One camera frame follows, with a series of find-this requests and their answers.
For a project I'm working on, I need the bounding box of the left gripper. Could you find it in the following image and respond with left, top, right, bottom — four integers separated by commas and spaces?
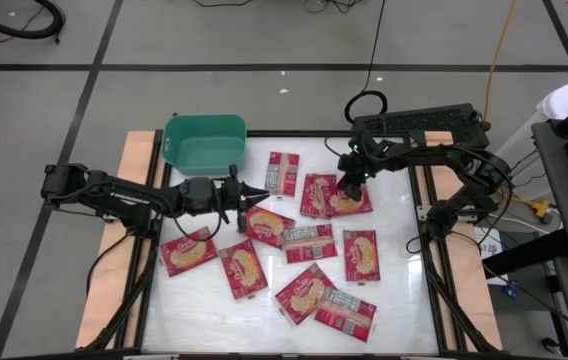
216, 163, 272, 234

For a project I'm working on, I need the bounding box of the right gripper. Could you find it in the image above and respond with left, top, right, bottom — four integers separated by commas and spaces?
336, 149, 372, 203

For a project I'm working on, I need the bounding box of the red popcorn bag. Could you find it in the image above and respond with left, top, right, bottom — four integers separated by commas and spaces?
326, 182, 374, 217
342, 229, 382, 283
263, 151, 301, 198
281, 223, 339, 264
243, 205, 297, 249
313, 286, 378, 344
218, 238, 270, 301
299, 172, 338, 220
159, 226, 219, 278
274, 262, 336, 326

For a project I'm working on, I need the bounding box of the teal plastic basket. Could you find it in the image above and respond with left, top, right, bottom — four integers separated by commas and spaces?
160, 113, 249, 177

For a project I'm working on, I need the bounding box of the black vented equipment box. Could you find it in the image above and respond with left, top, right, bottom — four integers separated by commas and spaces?
351, 103, 491, 150

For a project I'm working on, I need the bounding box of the white paper sheet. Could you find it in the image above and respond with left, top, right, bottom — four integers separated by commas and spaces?
473, 225, 510, 287

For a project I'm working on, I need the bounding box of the yellow power plug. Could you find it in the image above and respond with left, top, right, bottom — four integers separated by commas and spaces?
528, 198, 553, 219

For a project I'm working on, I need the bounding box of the white plastic bin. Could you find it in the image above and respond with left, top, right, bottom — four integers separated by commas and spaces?
494, 81, 568, 169

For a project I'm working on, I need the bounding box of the black hanging cable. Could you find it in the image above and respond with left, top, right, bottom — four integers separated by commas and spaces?
343, 0, 389, 125

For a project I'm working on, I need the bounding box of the yellow hanging cable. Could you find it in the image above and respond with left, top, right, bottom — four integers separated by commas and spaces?
483, 0, 518, 124

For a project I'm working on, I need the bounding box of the thick black hose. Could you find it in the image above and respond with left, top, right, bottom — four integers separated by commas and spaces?
0, 0, 67, 42

